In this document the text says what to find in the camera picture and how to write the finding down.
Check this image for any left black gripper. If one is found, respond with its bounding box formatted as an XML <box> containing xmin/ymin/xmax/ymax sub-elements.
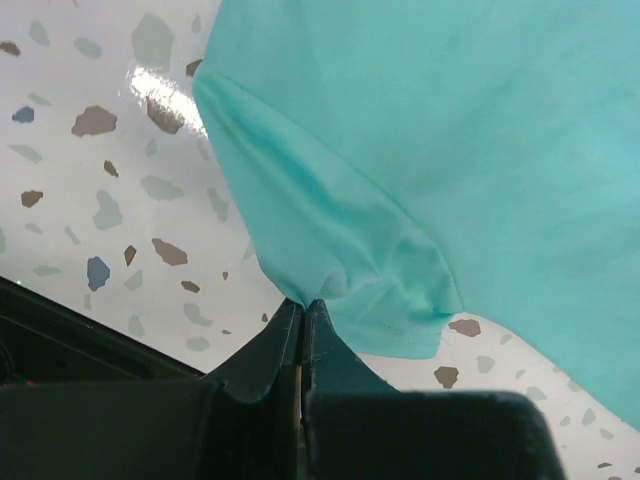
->
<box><xmin>1</xmin><ymin>300</ymin><xmax>303</xmax><ymax>479</ymax></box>

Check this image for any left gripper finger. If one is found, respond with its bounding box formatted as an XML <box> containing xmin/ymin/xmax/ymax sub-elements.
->
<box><xmin>302</xmin><ymin>300</ymin><xmax>565</xmax><ymax>480</ymax></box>

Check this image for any teal t-shirt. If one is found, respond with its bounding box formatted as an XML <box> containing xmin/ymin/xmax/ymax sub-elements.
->
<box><xmin>193</xmin><ymin>1</ymin><xmax>639</xmax><ymax>426</ymax></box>

